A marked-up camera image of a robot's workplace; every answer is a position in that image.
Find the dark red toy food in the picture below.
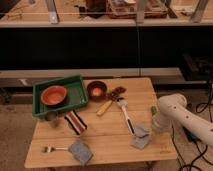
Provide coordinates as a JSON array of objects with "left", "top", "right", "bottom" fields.
[{"left": 107, "top": 86, "right": 126, "bottom": 101}]

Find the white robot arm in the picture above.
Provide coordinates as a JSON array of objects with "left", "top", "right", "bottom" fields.
[{"left": 152, "top": 93, "right": 213, "bottom": 147}]

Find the small metal fork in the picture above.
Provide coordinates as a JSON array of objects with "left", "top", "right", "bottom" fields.
[{"left": 42, "top": 146, "right": 68, "bottom": 153}]

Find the orange bowl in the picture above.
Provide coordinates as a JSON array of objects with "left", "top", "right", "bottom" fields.
[{"left": 40, "top": 85, "right": 67, "bottom": 106}]

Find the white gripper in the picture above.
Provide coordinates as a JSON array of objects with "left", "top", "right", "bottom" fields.
[{"left": 152, "top": 113, "right": 171, "bottom": 133}]

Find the green chili pepper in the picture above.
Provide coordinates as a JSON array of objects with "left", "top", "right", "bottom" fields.
[{"left": 151, "top": 106, "right": 157, "bottom": 116}]

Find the dark purple bowl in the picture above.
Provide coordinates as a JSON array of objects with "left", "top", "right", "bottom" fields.
[{"left": 87, "top": 81, "right": 107, "bottom": 101}]

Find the blue grey sponge cloth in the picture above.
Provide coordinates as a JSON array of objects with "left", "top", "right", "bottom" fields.
[{"left": 68, "top": 140, "right": 93, "bottom": 165}]

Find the striped cloth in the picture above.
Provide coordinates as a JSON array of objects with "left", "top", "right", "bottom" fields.
[{"left": 64, "top": 110, "right": 87, "bottom": 135}]

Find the grey towel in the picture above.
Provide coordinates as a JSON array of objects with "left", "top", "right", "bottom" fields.
[{"left": 131, "top": 124, "right": 150, "bottom": 149}]

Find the black cable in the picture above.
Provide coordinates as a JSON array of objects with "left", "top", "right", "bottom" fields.
[{"left": 169, "top": 99, "right": 213, "bottom": 171}]

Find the green plastic tray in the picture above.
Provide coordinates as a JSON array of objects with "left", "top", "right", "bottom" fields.
[{"left": 33, "top": 75, "right": 88, "bottom": 119}]

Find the white handled spatula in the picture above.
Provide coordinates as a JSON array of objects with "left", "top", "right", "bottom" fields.
[{"left": 117, "top": 97, "right": 135, "bottom": 135}]

